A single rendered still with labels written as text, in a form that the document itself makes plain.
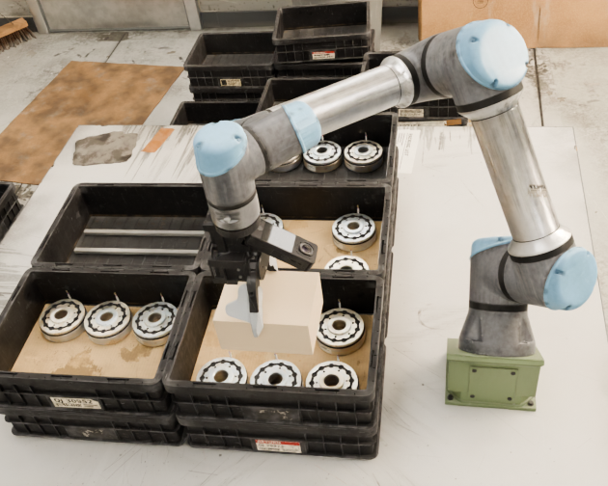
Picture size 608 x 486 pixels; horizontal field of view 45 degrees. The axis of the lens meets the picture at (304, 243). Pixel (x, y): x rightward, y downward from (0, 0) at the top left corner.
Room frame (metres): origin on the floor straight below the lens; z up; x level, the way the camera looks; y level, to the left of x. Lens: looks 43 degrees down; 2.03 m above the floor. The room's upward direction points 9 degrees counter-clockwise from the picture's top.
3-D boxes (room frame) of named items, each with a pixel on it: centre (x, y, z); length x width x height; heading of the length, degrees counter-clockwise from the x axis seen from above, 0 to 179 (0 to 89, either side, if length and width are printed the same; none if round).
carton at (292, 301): (0.86, 0.07, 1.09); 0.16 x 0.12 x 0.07; 75
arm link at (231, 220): (0.86, 0.10, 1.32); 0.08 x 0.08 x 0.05
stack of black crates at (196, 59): (2.97, 0.17, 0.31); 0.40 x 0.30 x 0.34; 75
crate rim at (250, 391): (0.95, 0.08, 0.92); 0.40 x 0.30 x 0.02; 76
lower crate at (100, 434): (1.05, 0.46, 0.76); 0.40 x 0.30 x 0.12; 76
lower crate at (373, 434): (0.95, 0.08, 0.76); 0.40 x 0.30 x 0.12; 76
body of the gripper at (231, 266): (0.86, 0.10, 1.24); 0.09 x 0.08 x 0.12; 75
